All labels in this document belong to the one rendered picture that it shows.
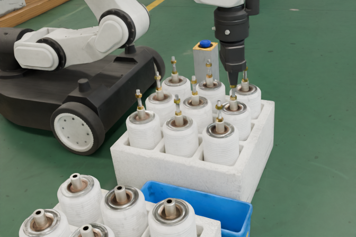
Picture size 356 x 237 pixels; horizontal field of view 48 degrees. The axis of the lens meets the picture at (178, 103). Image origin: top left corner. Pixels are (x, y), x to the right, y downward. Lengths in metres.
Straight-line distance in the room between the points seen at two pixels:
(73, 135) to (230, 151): 0.64
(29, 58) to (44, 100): 0.21
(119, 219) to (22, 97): 0.88
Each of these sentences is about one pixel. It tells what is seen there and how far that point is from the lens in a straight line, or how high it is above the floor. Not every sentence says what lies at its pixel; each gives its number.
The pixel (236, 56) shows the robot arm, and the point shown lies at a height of 0.43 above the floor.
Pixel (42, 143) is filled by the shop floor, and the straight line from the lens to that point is 1.62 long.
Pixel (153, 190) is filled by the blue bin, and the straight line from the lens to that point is 1.14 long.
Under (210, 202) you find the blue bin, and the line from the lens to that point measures 1.07.
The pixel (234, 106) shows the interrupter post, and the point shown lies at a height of 0.26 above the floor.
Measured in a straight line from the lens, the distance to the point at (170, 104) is 1.21.
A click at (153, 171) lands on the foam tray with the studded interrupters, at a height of 0.13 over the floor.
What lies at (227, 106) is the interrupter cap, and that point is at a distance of 1.16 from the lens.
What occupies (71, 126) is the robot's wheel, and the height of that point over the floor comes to 0.11.
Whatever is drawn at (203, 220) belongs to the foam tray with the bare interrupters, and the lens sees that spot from 0.91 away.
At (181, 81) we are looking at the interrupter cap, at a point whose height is 0.25.
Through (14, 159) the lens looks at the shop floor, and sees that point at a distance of 1.59.
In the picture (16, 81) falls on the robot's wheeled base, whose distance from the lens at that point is 1.78.
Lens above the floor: 0.84
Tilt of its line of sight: 29 degrees down
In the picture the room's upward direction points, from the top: 6 degrees counter-clockwise
